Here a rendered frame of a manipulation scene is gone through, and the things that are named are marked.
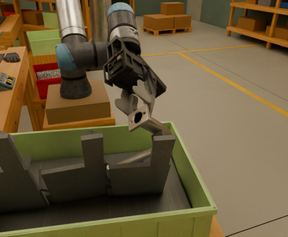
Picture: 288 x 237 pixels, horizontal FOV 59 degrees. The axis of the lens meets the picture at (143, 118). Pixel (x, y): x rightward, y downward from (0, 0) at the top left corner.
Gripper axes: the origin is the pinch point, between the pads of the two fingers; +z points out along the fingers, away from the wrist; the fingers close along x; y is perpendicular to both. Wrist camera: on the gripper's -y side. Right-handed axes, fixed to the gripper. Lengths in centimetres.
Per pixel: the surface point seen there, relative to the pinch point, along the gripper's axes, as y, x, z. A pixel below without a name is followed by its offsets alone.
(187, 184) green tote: -31.0, -11.4, 5.9
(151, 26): -371, -197, -557
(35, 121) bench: -60, -173, -115
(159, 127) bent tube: -3.6, 1.2, 1.7
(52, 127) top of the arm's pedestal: -14, -60, -34
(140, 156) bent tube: -10.6, -11.1, 1.6
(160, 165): -11.1, -5.7, 6.1
